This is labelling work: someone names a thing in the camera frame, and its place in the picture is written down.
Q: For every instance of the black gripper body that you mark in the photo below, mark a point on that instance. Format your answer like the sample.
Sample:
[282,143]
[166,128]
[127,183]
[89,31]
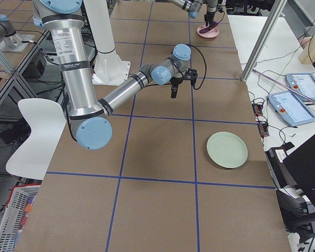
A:
[176,81]
[210,11]

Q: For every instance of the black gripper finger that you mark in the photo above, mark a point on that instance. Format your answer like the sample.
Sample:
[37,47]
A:
[174,90]

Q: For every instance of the purple eggplant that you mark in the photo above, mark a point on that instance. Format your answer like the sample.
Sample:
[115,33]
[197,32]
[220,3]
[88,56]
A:
[211,27]

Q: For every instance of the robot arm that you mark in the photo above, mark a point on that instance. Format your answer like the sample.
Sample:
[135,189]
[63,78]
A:
[193,8]
[88,124]

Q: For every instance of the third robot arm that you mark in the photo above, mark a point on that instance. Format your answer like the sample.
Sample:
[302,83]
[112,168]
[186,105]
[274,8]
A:
[10,39]

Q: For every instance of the pink plate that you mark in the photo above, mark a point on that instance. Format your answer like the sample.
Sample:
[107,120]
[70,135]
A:
[207,32]

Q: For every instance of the green plate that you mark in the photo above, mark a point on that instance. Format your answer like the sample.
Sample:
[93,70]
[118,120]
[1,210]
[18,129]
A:
[227,150]

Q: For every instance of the orange usb hub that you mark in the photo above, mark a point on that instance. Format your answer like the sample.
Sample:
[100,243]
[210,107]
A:
[262,122]

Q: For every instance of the near teach pendant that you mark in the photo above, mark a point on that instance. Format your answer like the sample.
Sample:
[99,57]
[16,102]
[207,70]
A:
[290,108]

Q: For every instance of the teach pendant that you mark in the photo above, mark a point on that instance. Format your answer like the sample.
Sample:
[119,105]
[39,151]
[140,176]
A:
[303,83]
[290,108]

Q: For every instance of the far teach pendant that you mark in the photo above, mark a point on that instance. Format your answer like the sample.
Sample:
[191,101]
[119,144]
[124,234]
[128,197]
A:
[303,83]

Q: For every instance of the black computer box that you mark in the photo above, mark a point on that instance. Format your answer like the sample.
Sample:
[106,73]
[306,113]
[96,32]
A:
[279,171]

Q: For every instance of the pink grabber stick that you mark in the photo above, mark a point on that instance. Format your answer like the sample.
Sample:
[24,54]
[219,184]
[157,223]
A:
[282,85]

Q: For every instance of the white chair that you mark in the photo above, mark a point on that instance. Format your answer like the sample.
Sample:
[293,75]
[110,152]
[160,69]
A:
[47,121]

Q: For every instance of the white plastic basket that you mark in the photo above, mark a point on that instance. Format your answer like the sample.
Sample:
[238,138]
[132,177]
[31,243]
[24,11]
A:
[16,213]

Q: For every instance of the aluminium frame post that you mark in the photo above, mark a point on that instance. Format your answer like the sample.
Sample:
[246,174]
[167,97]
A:
[264,35]

